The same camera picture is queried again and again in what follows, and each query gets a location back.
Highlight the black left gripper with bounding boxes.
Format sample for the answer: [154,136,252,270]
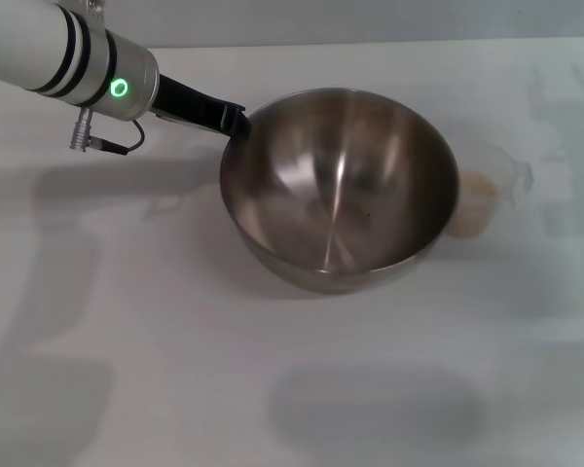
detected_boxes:
[150,72,251,143]

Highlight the stainless steel mixing bowl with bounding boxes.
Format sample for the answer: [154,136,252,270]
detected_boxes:
[218,87,461,296]

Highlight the white rice grains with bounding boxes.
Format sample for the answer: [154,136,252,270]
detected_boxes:
[450,170,497,238]

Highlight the clear plastic measuring cup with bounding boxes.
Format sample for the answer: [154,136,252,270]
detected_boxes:
[445,140,534,239]

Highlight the left arm cable with plug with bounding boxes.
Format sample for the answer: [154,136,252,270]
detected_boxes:
[68,107,145,157]

